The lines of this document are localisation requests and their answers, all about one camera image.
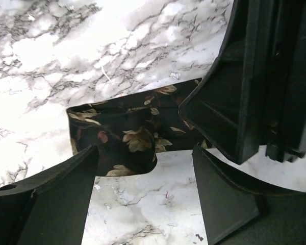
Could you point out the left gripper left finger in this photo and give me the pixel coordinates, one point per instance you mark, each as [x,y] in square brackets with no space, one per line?
[49,207]

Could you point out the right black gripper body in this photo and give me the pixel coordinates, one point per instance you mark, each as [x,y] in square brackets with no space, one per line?
[281,110]

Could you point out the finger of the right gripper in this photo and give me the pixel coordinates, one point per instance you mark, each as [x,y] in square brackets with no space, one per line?
[227,107]

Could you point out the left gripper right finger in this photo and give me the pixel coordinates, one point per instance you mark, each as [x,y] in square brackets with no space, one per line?
[240,209]

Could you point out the black floral necktie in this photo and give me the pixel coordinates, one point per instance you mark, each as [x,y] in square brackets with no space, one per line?
[130,131]

